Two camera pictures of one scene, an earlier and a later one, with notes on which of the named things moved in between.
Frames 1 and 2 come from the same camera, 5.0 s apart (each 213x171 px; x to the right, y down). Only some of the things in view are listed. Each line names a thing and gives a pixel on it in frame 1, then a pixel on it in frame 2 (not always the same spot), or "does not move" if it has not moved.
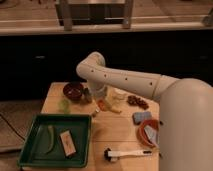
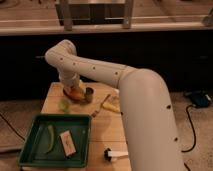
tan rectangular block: [68, 143] does not move
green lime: [64, 106] does not move
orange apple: [101, 105] -> [76, 93]
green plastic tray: [33, 153] does not move
